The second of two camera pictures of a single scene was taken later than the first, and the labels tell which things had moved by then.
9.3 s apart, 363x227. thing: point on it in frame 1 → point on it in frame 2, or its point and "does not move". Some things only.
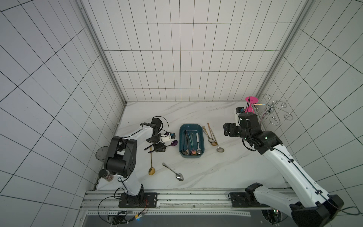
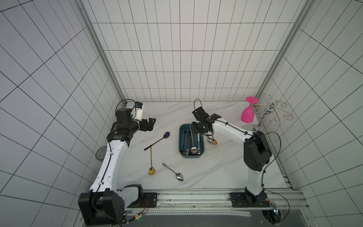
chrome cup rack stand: x=272 y=108 does not move
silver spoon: x=219 y=149 → x=194 y=150
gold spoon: x=151 y=170 does not move
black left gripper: x=160 y=147 → x=144 y=127
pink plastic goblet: x=250 y=100 does not move
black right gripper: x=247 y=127 → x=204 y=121
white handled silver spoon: x=198 y=151 does not move
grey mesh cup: x=101 y=152 does not move
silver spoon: x=179 y=176 does not move
